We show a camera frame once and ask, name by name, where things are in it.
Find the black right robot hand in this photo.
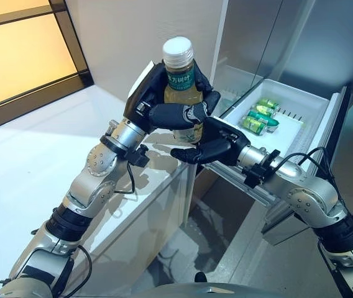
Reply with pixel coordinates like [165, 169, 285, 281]
[170, 116, 252, 165]

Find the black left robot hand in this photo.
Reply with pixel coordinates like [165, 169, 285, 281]
[123, 59, 221, 137]

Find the yellow tea bottle green label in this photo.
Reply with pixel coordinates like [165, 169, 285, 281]
[162, 36, 205, 146]

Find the white fridge drawer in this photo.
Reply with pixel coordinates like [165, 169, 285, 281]
[201, 78, 351, 246]

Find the stainless steel fridge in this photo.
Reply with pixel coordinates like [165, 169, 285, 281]
[210, 0, 353, 140]

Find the lime green drink can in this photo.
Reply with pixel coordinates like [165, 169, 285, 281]
[241, 115, 267, 136]
[255, 97, 282, 112]

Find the dark green drink can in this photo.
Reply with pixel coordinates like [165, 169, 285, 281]
[247, 108, 280, 133]

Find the white tall cabinet panel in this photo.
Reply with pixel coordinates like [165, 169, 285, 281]
[47, 0, 230, 230]

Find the white counter cabinet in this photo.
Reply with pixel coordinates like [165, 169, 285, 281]
[0, 83, 198, 298]

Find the grey robot torso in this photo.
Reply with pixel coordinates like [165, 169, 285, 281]
[126, 274, 289, 298]

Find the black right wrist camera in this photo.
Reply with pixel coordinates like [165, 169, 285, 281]
[241, 149, 282, 189]

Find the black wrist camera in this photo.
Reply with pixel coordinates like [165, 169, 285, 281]
[241, 149, 282, 189]
[100, 135, 151, 168]

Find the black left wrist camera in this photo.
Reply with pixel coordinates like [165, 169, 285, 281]
[100, 135, 151, 168]

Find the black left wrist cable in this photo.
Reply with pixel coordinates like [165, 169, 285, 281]
[114, 163, 139, 196]

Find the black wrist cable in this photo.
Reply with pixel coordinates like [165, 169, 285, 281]
[275, 146, 353, 230]
[114, 163, 139, 196]

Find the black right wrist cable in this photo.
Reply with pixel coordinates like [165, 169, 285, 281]
[275, 146, 353, 230]

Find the amber window with dark frame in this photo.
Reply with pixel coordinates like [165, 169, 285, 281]
[0, 0, 95, 137]

